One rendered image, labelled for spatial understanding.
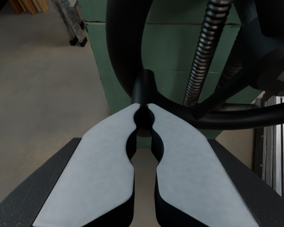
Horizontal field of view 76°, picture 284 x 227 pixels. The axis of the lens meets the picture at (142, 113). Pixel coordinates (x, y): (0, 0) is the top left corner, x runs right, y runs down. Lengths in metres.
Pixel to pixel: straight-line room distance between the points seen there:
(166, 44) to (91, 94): 0.83
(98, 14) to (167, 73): 0.20
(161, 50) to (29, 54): 1.24
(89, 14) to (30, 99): 0.97
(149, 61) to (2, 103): 1.07
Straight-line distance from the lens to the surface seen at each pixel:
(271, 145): 0.94
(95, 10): 0.36
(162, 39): 0.38
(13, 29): 1.81
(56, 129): 1.10
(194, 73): 0.28
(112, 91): 0.51
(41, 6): 1.86
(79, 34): 1.41
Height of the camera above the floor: 0.92
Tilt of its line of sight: 61 degrees down
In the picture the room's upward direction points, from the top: 2 degrees clockwise
